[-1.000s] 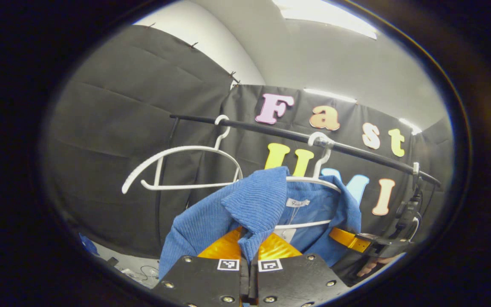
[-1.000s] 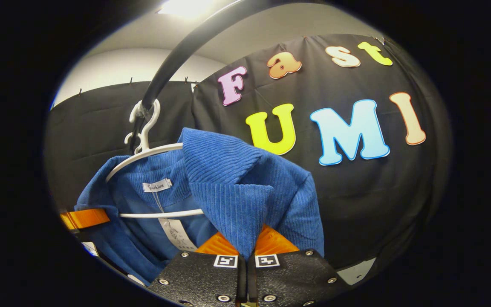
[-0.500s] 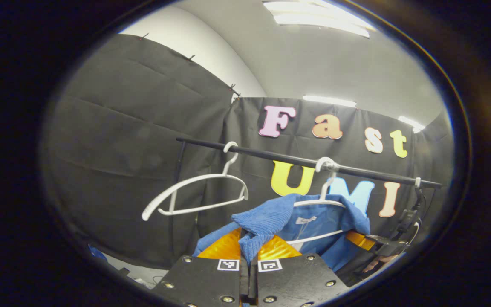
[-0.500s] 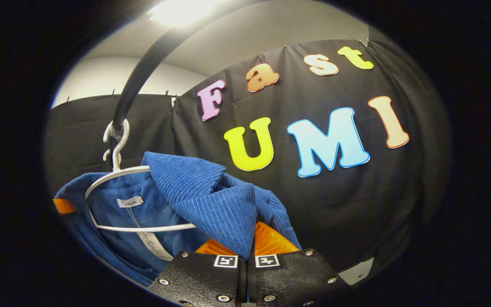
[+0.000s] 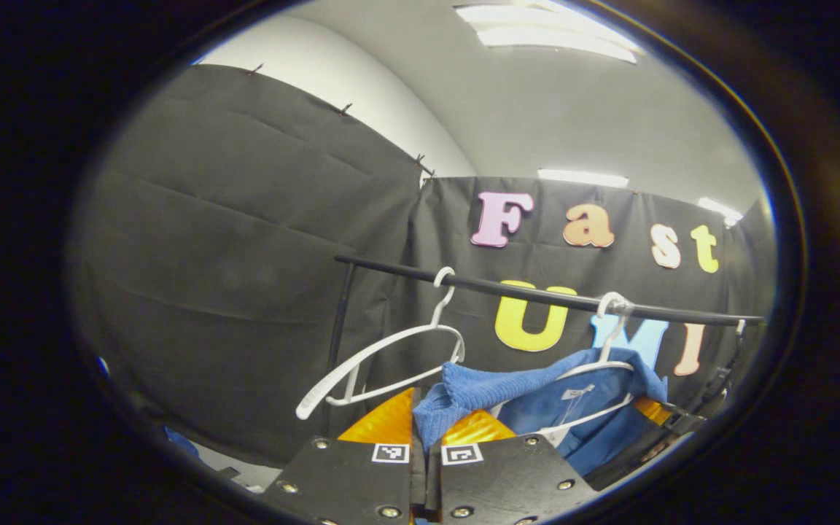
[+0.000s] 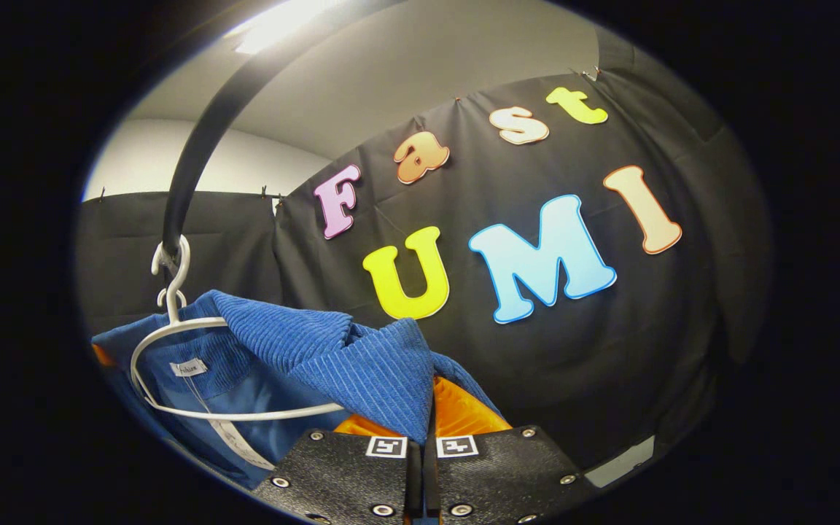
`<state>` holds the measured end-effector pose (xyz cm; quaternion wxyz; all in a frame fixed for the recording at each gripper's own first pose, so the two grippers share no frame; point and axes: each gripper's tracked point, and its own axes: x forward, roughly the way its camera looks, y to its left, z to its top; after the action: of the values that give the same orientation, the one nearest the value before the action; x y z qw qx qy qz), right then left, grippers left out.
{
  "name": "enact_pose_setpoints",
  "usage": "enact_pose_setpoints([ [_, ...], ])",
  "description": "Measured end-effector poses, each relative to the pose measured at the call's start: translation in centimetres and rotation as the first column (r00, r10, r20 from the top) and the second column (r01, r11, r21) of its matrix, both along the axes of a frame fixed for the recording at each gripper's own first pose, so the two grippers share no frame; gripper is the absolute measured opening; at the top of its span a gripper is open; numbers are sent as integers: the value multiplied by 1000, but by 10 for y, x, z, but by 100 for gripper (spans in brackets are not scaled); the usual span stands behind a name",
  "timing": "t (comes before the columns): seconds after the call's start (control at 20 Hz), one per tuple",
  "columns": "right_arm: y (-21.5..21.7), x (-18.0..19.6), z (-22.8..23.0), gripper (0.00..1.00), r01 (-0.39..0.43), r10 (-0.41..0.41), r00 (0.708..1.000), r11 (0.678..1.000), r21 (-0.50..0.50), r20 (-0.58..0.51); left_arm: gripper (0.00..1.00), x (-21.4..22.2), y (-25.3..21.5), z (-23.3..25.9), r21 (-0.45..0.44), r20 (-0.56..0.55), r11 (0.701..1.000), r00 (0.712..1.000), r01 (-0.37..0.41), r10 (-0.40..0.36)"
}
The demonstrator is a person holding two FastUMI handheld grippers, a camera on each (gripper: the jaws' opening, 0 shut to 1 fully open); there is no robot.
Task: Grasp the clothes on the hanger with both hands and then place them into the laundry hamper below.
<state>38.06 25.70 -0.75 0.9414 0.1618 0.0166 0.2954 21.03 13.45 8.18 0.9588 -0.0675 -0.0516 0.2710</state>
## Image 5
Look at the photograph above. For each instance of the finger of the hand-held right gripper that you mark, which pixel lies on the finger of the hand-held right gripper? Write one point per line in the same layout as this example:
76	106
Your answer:
646	445

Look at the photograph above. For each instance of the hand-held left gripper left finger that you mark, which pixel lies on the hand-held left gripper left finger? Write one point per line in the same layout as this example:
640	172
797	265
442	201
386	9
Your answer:
347	481

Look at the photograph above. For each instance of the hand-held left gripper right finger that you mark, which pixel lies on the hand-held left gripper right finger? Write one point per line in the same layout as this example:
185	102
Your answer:
507	481

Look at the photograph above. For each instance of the blue jacket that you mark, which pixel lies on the blue jacket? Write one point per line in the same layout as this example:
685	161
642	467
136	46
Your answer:
529	397

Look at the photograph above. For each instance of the white plastic hanger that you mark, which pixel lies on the white plastic hanger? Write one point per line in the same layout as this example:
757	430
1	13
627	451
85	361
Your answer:
308	407
604	350

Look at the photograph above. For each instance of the black clothes rack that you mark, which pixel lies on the black clothes rack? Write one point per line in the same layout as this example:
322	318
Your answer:
537	294

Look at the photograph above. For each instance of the black backdrop cloth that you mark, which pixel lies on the black backdrop cloth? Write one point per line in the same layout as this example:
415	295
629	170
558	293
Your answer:
208	292

